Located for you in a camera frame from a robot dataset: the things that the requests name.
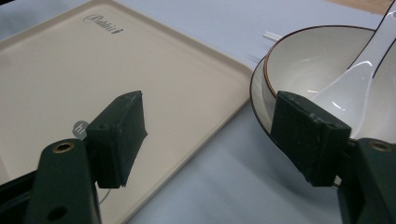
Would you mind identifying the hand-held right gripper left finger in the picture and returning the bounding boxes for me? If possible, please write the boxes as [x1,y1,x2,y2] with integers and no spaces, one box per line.
[23,90,149,224]

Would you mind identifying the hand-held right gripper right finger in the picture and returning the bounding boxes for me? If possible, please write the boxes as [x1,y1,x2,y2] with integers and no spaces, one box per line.
[270,90,396,224]

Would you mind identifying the white ceramic soup spoon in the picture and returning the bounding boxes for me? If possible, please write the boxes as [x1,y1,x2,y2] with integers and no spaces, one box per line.
[311,2,396,133]

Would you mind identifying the white bowl with dark rim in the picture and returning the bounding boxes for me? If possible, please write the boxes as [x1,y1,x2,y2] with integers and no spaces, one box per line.
[262,25,396,145]

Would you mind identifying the beige plastic tray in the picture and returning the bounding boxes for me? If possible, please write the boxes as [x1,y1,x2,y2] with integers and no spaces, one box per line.
[0,0,254,224]

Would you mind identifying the white chopsticks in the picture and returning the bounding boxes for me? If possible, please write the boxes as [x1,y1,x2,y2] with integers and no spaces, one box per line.
[262,31,284,43]

